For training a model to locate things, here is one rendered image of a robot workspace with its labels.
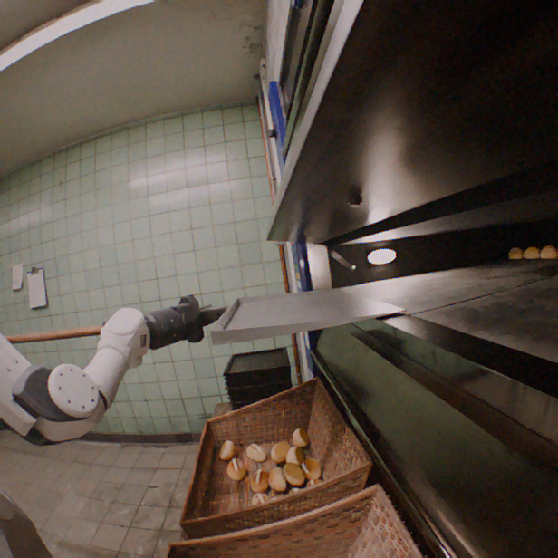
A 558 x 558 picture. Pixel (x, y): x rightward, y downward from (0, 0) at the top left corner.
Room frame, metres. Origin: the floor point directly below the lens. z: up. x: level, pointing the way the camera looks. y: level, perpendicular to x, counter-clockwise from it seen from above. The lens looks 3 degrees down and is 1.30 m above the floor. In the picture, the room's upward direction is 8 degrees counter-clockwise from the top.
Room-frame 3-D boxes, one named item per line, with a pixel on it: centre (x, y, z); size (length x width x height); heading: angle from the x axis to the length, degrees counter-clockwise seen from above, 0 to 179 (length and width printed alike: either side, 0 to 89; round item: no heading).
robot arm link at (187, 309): (0.66, 0.26, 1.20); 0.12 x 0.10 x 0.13; 148
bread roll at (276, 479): (0.73, 0.10, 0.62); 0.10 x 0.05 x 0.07; 9
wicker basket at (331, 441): (0.74, 0.11, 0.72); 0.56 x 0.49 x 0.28; 5
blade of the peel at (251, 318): (0.76, -0.03, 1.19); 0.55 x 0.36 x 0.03; 3
